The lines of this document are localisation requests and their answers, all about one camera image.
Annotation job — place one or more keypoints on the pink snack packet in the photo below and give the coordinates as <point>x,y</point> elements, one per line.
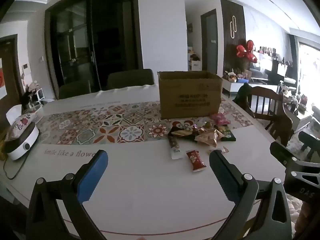
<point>220,118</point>

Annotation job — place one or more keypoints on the blue box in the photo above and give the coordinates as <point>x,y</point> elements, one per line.
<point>242,80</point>

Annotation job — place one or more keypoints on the golden crinkled snack packet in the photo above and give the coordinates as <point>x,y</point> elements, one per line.
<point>208,138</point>

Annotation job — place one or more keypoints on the dark brown snack packet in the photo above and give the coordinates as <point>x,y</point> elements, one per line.
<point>181,132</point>

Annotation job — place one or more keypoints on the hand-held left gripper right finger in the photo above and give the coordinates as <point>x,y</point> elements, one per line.
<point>222,171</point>

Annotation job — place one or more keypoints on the dark upholstered chair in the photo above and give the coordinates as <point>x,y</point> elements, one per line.
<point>130,78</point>
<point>75,90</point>

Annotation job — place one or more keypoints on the grey interior door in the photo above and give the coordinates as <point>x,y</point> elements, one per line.
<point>209,42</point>

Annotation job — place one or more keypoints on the tile-patterned white tablecloth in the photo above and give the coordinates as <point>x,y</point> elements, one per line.
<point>140,180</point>

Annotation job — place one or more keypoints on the red snack packet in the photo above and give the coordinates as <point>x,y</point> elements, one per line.
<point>196,160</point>

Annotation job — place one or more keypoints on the row of shelf figurines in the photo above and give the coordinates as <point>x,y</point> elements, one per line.
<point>270,51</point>

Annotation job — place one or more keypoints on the cluttered coffee table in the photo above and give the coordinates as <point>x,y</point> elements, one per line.
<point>295,102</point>

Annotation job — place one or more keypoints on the green snack packet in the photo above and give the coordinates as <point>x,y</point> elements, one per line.
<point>228,135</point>

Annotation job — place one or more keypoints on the person's right forearm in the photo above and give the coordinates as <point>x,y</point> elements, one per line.
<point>306,215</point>

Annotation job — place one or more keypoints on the gift basket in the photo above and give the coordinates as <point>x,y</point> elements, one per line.
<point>231,77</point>

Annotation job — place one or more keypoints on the red foil balloon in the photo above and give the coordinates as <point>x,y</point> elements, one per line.
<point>242,51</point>

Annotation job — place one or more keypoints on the dark curtain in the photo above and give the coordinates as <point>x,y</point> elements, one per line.
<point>293,55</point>

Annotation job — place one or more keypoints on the brown wooden door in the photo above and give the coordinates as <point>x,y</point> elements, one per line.
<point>11,62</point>

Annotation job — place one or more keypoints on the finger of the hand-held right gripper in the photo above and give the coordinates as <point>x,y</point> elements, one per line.
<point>311,140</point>
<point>281,152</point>

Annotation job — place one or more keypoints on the small wall picture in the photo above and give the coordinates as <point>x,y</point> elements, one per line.
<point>190,27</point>

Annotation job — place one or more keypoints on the white electric cooker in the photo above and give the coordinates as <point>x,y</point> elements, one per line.
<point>22,146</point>

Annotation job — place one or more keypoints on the black piano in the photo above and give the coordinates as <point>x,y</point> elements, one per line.
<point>273,70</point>

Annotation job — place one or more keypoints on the dark cloth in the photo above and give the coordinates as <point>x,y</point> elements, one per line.
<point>243,95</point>

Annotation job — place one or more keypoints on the looped wall lamp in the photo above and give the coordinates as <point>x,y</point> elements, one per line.
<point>233,27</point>

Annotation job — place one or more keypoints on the dark slatted wall panel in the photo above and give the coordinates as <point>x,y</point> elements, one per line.
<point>225,30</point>

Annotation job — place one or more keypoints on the white cube shelf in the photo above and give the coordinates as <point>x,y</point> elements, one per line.
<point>38,96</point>

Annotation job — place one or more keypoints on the floral cloth pouch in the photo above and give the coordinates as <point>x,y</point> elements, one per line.
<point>21,125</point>

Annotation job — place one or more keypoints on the white low cabinet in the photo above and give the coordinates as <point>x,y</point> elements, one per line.
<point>240,87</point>

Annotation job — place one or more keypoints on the brown and white stick packet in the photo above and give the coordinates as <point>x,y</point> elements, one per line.
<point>175,147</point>

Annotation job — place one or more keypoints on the stacked storage boxes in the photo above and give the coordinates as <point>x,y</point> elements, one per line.
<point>194,62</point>

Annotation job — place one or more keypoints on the wooden slatted chair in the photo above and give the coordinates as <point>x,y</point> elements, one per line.
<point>272,115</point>

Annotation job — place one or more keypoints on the brown cardboard box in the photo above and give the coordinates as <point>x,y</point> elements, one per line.
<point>190,100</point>

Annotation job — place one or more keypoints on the dark glass sliding door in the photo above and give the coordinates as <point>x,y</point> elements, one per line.
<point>75,42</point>

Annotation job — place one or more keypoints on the small tan snack packet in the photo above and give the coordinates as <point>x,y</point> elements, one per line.
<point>221,150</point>

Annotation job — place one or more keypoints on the white slatted basket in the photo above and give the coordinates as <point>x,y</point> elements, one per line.
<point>37,115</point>

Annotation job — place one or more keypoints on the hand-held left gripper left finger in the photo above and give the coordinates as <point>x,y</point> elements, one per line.
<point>93,172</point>

